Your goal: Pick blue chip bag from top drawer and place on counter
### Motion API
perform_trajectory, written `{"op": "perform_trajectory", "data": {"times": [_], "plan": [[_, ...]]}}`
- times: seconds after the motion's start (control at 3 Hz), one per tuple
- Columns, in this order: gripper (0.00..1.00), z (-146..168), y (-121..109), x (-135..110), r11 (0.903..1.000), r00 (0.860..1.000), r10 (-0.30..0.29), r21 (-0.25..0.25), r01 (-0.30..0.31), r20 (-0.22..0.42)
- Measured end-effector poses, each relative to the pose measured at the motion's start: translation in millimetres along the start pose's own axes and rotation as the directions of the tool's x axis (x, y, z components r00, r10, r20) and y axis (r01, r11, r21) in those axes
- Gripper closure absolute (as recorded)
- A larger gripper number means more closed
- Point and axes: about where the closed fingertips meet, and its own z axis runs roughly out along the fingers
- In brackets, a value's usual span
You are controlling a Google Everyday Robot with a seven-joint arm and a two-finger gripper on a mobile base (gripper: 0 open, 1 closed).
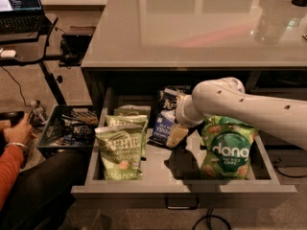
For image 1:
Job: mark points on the dark bin of chip bags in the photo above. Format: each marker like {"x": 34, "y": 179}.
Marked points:
{"x": 51, "y": 139}

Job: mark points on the orange sleeved forearm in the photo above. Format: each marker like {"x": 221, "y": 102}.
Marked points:
{"x": 10, "y": 164}

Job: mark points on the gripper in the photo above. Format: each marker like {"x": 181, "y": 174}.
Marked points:
{"x": 181, "y": 111}

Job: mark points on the person's dark trouser leg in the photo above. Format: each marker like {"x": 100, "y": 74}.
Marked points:
{"x": 41, "y": 196}

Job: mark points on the front green jalapeno chip bag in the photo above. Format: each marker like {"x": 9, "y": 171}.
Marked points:
{"x": 120, "y": 149}

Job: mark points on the black handheld controller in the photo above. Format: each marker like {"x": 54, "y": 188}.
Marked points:
{"x": 14, "y": 117}

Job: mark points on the rear green Kettle chip bag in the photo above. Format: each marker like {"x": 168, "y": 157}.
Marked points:
{"x": 130, "y": 110}

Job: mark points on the black drawer handle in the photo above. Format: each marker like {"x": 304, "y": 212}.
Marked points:
{"x": 182, "y": 203}

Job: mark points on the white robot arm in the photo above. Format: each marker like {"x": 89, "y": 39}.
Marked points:
{"x": 285, "y": 119}

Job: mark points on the black bag under desk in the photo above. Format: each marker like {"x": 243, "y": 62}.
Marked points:
{"x": 74, "y": 44}

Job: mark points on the person's hand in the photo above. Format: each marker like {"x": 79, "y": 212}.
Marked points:
{"x": 21, "y": 133}

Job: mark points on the grey cabinet counter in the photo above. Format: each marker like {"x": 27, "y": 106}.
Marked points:
{"x": 199, "y": 34}

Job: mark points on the middle green Kettle chip bag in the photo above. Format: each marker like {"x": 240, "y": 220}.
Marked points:
{"x": 140, "y": 120}

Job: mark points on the blue chip bag in bin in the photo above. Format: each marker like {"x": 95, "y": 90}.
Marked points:
{"x": 77, "y": 132}

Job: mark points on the front green Dang chip bag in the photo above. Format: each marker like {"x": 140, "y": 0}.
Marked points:
{"x": 227, "y": 142}

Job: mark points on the grey open drawer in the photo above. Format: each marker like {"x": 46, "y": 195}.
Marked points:
{"x": 176, "y": 174}

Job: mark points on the black side desk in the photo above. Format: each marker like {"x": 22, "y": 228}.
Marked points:
{"x": 29, "y": 53}

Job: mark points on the blue Kettle chip bag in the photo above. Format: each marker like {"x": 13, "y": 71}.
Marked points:
{"x": 161, "y": 130}

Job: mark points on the laptop computer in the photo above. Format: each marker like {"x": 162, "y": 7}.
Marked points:
{"x": 20, "y": 16}

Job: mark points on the green kettle chip bag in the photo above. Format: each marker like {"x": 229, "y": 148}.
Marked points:
{"x": 130, "y": 110}
{"x": 140, "y": 120}

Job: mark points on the white small case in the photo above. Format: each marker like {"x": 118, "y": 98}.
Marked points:
{"x": 8, "y": 54}

